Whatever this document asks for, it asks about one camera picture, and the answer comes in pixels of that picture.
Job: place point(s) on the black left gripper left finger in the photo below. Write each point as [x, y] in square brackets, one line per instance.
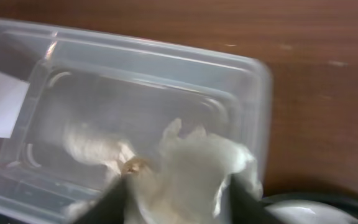
[110, 208]

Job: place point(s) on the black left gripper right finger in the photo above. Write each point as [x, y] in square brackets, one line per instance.
[245, 209]

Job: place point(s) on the white tissue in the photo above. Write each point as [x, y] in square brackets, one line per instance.
[185, 185]

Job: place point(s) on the food scraps peanuts and rice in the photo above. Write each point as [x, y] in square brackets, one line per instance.
[134, 166]

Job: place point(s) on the clear plastic waste bin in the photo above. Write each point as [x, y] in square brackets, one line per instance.
[117, 84]

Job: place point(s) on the white round plate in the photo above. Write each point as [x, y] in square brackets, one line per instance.
[309, 212]

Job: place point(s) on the round black tray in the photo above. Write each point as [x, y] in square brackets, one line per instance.
[343, 202]

